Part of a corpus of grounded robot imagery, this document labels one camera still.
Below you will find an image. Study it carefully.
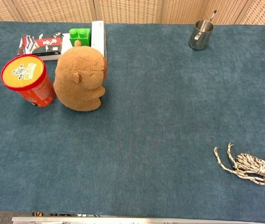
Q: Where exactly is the brown plush bear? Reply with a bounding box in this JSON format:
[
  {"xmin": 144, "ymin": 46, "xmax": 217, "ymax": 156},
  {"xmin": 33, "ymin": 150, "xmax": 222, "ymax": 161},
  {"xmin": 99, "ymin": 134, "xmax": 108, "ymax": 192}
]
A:
[{"xmin": 53, "ymin": 40, "xmax": 107, "ymax": 112}]

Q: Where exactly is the green plastic block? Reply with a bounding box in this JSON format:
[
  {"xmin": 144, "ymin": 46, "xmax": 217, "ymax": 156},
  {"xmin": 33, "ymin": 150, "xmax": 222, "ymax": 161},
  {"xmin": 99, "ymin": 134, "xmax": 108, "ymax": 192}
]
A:
[{"xmin": 69, "ymin": 28, "xmax": 91, "ymax": 47}]

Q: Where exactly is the blue felt table mat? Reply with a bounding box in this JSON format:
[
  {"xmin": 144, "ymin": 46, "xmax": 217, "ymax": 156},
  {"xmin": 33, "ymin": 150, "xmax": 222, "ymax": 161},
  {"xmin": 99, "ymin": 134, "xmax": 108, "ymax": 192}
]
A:
[{"xmin": 0, "ymin": 20, "xmax": 265, "ymax": 222}]

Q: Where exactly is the white rectangular box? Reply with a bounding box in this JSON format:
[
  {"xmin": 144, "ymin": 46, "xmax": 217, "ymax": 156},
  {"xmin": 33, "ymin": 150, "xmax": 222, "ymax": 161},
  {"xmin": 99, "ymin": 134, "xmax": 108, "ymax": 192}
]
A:
[{"xmin": 91, "ymin": 20, "xmax": 108, "ymax": 58}]

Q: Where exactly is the woven folding screen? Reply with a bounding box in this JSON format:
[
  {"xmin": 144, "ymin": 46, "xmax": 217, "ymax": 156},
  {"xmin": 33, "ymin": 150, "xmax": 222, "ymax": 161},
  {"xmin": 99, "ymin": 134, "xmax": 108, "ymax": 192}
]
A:
[{"xmin": 0, "ymin": 0, "xmax": 265, "ymax": 25}]

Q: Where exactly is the black red printed box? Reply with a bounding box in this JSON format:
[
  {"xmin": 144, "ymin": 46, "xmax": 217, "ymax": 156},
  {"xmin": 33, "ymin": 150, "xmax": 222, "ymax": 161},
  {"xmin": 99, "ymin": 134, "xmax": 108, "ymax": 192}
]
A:
[{"xmin": 17, "ymin": 33, "xmax": 70, "ymax": 61}]

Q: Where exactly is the red cylindrical snack canister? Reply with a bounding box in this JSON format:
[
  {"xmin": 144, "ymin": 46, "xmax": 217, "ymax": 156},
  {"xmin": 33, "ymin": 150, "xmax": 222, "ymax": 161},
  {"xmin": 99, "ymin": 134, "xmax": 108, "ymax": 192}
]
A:
[{"xmin": 0, "ymin": 55, "xmax": 56, "ymax": 108}]

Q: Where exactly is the stainless steel cup with handle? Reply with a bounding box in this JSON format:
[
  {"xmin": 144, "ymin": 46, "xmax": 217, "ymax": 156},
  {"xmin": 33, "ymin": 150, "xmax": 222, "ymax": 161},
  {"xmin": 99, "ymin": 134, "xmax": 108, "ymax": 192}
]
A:
[{"xmin": 188, "ymin": 10, "xmax": 217, "ymax": 51}]

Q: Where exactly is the silver metal rail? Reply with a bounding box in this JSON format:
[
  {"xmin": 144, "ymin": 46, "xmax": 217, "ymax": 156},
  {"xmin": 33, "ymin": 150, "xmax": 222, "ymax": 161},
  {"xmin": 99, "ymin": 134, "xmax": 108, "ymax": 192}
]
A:
[{"xmin": 11, "ymin": 216, "xmax": 265, "ymax": 224}]

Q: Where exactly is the bundled white patterned rope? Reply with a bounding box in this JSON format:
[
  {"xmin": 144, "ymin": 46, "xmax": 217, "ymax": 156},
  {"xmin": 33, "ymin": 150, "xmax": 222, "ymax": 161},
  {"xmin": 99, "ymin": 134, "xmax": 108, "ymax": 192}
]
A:
[{"xmin": 214, "ymin": 143, "xmax": 265, "ymax": 186}]

